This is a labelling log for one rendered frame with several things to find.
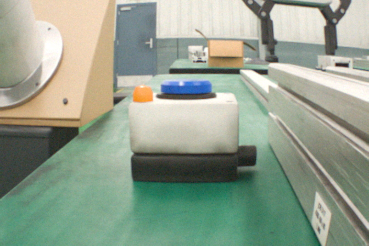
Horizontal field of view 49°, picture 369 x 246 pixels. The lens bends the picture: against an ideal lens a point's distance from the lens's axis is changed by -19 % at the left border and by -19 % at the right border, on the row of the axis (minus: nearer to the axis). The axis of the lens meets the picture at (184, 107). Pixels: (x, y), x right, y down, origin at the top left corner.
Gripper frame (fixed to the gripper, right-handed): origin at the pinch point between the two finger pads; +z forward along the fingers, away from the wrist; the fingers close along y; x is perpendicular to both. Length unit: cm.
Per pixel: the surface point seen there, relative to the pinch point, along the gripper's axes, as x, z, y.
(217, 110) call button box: 21.4, 5.5, 10.9
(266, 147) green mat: 8.2, 11.0, 5.7
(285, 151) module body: 19.9, 9.0, 5.3
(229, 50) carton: -213, 1, 2
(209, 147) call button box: 21.4, 8.2, 11.5
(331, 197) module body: 37.0, 7.8, 5.4
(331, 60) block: -88, 3, -28
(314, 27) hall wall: -1112, -72, -263
